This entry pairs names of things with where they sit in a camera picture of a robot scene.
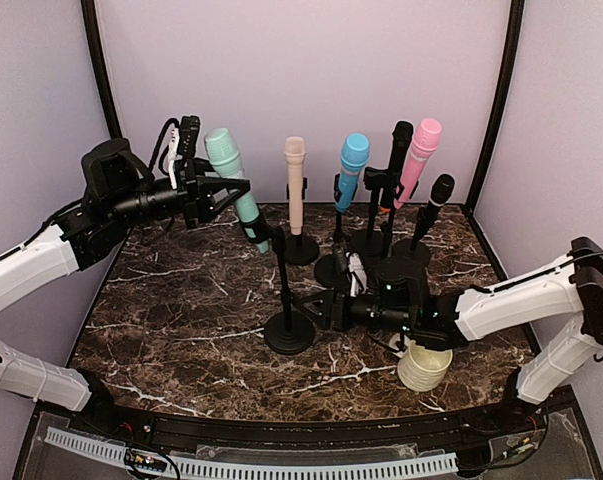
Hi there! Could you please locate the black front rail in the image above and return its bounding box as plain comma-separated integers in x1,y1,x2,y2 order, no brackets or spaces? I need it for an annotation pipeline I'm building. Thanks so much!
63,399,545,454

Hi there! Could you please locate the mint green microphone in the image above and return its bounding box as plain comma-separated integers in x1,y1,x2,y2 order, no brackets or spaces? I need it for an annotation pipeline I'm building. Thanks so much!
204,127,260,224

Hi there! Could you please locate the black stand of blue microphone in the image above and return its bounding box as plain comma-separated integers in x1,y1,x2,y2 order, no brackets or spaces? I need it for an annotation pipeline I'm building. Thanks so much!
313,172,362,289

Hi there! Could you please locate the beige microphone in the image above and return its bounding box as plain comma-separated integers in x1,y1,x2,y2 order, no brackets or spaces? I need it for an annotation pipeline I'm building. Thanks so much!
284,136,306,236

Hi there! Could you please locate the black stand of green microphone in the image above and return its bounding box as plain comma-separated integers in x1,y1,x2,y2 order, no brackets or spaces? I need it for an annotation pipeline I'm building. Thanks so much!
240,211,315,355

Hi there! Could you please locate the black stand of pink microphone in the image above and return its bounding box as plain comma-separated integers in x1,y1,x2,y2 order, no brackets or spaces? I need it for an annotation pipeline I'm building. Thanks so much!
350,220,384,258

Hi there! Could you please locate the tall black microphone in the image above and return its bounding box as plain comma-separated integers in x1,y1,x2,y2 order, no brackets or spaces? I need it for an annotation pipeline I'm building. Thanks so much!
379,120,413,213

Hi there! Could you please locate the pink microphone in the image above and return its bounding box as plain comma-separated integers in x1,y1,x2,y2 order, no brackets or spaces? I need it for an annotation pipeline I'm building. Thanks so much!
394,118,442,209

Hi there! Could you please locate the white cable duct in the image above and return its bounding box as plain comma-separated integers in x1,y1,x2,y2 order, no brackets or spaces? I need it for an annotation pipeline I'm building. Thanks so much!
44,427,458,479

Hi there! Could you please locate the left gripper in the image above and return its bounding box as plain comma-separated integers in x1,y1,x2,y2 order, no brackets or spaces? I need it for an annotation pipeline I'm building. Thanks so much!
108,157,250,229

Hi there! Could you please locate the small black microphone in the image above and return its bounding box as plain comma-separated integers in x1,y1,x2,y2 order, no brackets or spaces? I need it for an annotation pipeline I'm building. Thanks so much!
413,173,455,241

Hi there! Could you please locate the cream ribbed mug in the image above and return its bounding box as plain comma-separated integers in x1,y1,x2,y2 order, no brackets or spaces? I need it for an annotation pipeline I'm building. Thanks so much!
396,339,453,392

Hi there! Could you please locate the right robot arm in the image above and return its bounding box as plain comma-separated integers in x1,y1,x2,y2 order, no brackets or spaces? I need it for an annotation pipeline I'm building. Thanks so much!
293,237,603,434

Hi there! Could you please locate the black stand of beige microphone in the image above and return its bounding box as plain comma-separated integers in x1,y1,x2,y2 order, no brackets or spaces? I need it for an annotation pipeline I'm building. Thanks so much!
285,177,319,266

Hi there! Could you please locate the black corner post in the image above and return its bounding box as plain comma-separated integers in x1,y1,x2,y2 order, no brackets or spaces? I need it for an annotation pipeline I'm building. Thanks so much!
80,0,123,138
464,0,525,217

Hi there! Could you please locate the black stand of tall microphone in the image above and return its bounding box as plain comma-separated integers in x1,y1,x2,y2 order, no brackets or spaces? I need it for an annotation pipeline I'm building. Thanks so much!
363,167,402,283

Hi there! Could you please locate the black right corner post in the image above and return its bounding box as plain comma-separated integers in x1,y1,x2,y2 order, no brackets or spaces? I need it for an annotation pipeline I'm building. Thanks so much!
464,0,525,217

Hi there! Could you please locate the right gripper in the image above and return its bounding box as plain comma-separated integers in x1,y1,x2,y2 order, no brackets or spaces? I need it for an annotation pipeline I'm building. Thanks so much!
297,285,417,334

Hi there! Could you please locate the blue microphone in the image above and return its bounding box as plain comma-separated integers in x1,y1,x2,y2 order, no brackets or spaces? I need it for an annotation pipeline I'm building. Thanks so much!
335,132,370,213

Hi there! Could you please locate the black left corner post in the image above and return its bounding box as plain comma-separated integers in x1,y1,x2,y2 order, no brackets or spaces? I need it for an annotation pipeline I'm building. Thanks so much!
80,0,123,138

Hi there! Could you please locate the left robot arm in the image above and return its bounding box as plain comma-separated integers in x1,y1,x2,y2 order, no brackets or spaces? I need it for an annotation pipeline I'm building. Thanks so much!
0,138,250,436

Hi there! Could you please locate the black stand of small microphone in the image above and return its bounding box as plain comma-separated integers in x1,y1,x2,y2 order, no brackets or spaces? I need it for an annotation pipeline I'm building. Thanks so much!
391,207,432,266

